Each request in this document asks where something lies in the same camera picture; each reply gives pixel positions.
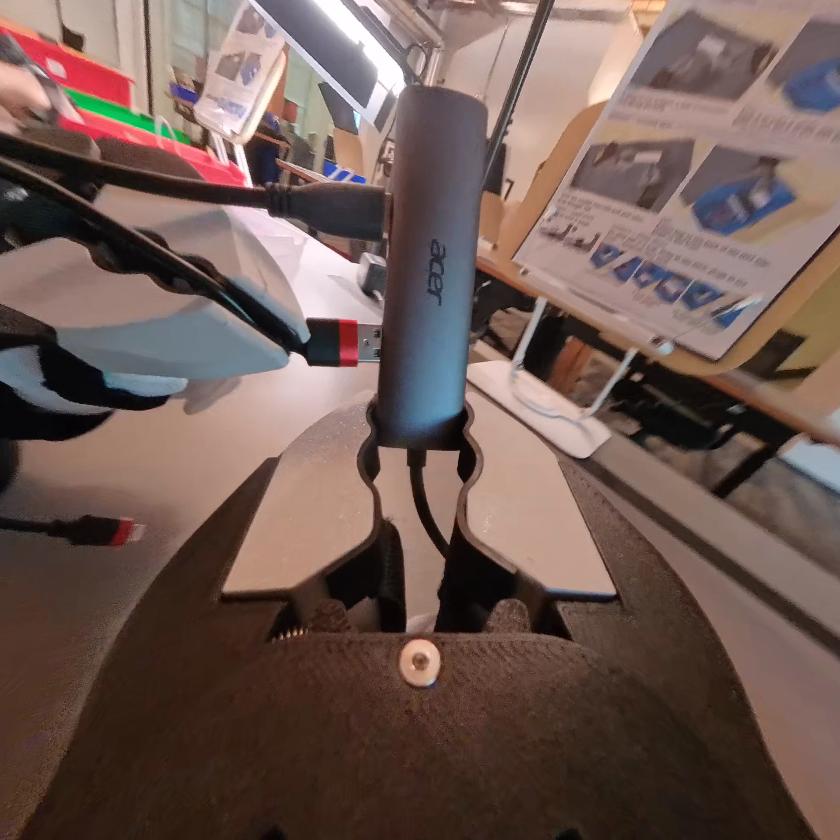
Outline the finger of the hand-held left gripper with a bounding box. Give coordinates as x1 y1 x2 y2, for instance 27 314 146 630
0 238 293 383
88 184 311 342

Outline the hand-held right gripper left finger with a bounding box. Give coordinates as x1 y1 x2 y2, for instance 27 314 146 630
222 394 383 601

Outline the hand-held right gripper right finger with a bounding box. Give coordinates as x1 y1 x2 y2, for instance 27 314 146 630
455 394 619 601

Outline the black red-banded usb cable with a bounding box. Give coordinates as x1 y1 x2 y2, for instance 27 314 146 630
0 157 386 549

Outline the grey usb hub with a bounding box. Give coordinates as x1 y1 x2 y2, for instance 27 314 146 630
376 84 491 452

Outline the person's left hand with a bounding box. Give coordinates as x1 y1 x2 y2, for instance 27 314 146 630
0 344 193 424

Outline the green plastic bin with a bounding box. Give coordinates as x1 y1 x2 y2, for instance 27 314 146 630
66 88 193 147

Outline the small instruction sheet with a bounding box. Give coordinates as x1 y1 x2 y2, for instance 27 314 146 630
193 0 287 147

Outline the small black adapter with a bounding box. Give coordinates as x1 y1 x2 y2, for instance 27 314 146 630
357 252 389 301

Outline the black light panel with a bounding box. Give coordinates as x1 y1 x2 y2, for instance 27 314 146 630
248 0 403 132

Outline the wooden side desk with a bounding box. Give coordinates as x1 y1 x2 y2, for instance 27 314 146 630
476 249 840 454

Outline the black stand pole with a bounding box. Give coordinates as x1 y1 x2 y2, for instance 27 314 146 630
484 0 553 168

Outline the instruction sheet on stand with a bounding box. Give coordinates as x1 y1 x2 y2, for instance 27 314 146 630
472 98 840 395

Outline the printed instruction sheet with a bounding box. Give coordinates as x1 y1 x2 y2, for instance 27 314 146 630
512 0 840 362

